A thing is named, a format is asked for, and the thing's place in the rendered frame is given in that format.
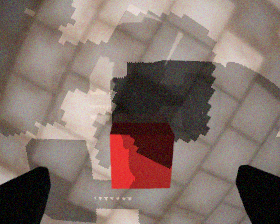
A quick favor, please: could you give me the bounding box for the dark red block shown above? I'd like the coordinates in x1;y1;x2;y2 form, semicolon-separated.
110;122;174;188

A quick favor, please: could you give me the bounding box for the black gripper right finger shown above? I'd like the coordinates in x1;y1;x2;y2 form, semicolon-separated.
235;164;280;224

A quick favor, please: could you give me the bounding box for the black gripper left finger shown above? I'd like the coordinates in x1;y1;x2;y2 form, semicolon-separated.
0;166;51;224

